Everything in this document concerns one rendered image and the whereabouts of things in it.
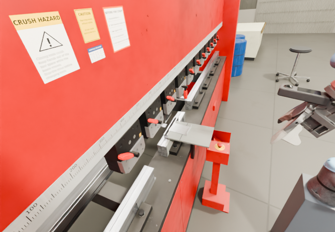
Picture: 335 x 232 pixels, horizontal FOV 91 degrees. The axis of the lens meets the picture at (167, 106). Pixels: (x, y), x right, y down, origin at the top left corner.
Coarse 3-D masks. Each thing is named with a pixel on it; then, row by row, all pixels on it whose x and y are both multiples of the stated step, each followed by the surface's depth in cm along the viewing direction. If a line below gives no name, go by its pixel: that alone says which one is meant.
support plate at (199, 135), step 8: (192, 128) 108; (200, 128) 108; (208, 128) 107; (168, 136) 104; (176, 136) 103; (184, 136) 103; (192, 136) 102; (200, 136) 101; (208, 136) 101; (192, 144) 98; (200, 144) 96; (208, 144) 95
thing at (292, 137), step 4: (292, 120) 47; (288, 124) 47; (296, 128) 47; (300, 128) 47; (280, 132) 48; (284, 132) 47; (292, 132) 47; (296, 132) 47; (272, 136) 50; (276, 136) 48; (280, 136) 48; (284, 136) 48; (288, 136) 47; (292, 136) 47; (296, 136) 47; (272, 140) 49; (276, 140) 48; (284, 140) 48; (288, 140) 47; (292, 140) 47; (296, 140) 47; (300, 140) 47; (292, 144) 47; (296, 144) 47
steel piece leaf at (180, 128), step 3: (177, 126) 111; (180, 126) 111; (183, 126) 111; (186, 126) 110; (174, 129) 109; (177, 129) 108; (180, 129) 108; (183, 129) 108; (186, 129) 108; (189, 129) 106; (177, 132) 106; (180, 132) 106; (183, 132) 106; (186, 132) 102; (186, 135) 103
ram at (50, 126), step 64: (0, 0) 24; (64, 0) 33; (128, 0) 50; (192, 0) 106; (0, 64) 25; (128, 64) 54; (0, 128) 26; (64, 128) 36; (128, 128) 59; (0, 192) 28; (64, 192) 39
